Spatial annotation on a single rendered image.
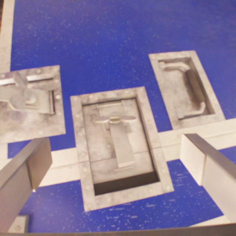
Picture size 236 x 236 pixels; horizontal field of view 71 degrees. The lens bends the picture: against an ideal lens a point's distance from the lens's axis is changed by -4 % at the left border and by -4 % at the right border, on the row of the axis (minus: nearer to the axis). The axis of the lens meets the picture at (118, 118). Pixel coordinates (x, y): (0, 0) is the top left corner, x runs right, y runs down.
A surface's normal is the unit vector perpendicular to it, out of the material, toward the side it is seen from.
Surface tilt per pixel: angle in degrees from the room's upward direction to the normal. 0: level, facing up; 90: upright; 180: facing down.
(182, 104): 90
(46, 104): 124
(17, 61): 90
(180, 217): 90
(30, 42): 90
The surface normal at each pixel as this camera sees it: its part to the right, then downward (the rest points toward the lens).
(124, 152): 0.00, -0.71
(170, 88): 0.09, -0.36
